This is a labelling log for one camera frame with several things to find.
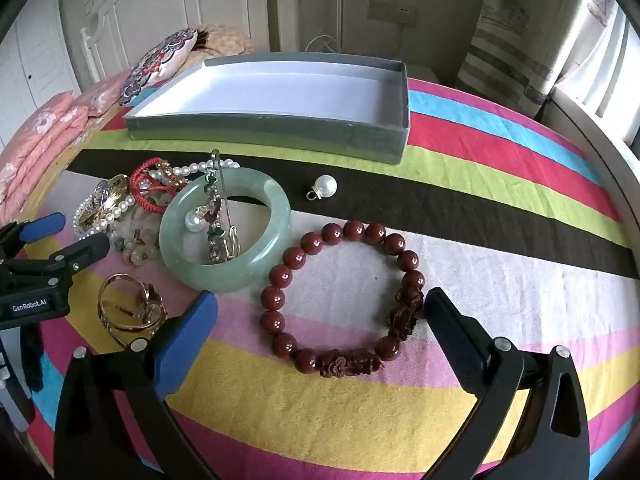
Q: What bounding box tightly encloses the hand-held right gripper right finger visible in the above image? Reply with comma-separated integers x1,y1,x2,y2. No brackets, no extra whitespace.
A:
420,287,592,480

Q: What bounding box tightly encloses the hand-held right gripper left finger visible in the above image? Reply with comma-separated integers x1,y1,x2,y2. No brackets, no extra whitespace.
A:
52,290,221,480

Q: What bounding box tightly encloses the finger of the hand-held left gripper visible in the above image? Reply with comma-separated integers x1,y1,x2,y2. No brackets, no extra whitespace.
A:
0,212,67,261
10,234,111,287

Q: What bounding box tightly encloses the gold bangle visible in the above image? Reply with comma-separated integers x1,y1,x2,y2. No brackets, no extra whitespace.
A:
96,274,168,348

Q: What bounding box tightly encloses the silver link bracelet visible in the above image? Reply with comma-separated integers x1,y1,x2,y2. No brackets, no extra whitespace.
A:
110,205,166,266

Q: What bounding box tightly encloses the pin brooch with charms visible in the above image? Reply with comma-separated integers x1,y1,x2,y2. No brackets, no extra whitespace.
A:
200,149,241,263

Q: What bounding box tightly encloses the green jade bangle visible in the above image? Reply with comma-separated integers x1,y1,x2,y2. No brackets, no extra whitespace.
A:
159,167,292,291

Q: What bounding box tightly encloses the red cord bracelet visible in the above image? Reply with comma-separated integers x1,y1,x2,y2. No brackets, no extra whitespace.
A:
130,157,183,213

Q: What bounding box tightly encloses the dark red bead bracelet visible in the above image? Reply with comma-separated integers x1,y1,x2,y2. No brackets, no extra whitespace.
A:
259,220,427,377

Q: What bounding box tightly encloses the white pearl necklace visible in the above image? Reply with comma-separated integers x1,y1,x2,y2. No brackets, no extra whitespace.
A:
72,159,241,241

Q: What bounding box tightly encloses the grey-green cardboard box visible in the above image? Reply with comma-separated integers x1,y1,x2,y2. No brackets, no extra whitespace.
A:
122,51,412,166

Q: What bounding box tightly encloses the striped colourful blanket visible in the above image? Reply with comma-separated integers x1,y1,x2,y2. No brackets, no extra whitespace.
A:
20,77,640,480

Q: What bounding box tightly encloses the pink floral quilt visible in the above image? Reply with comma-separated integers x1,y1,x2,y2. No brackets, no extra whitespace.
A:
0,91,91,211

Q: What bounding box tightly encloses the white wardrobe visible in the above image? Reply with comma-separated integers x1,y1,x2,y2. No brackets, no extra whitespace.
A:
0,10,81,136

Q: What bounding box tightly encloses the round patterned cushion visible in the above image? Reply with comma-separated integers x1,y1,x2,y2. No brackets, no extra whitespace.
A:
117,28,198,107

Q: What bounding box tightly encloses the white window sill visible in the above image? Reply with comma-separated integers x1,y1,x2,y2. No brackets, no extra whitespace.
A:
542,85,640,191

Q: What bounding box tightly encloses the white headboard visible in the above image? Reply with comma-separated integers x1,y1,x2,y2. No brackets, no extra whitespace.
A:
80,0,278,86

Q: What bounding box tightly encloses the beige pillow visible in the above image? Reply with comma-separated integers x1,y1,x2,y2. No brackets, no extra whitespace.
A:
192,24,256,56

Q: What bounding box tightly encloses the patterned beige curtain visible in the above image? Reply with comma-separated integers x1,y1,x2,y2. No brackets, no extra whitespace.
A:
455,0,586,111

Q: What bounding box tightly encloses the white sheer curtain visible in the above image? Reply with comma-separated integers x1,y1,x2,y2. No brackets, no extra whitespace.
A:
550,0,640,121

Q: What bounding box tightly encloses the wall socket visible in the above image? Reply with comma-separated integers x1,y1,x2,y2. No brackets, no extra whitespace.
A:
367,0,421,28

